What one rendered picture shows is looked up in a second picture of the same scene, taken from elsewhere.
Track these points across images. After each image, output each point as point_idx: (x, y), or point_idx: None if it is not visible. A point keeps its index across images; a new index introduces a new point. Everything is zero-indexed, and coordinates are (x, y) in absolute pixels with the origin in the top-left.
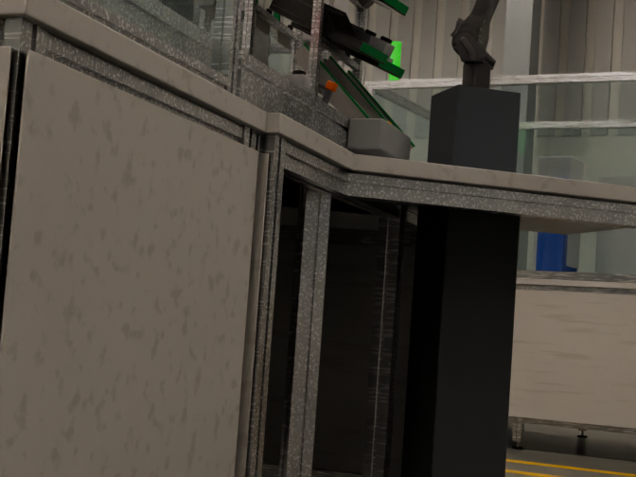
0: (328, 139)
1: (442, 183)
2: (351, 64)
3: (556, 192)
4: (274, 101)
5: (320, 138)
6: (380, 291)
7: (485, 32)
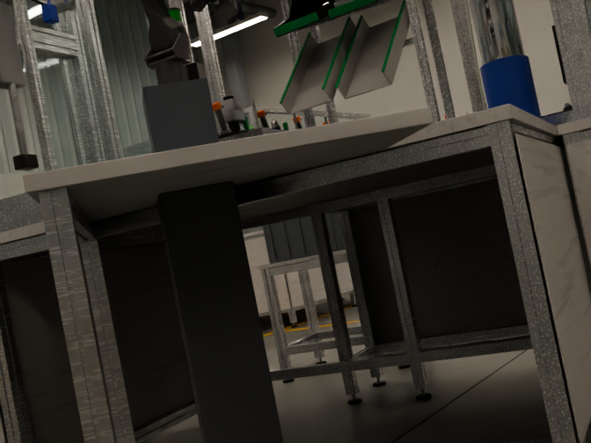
0: (26, 226)
1: None
2: (383, 2)
3: None
4: (31, 209)
5: (14, 231)
6: None
7: (159, 31)
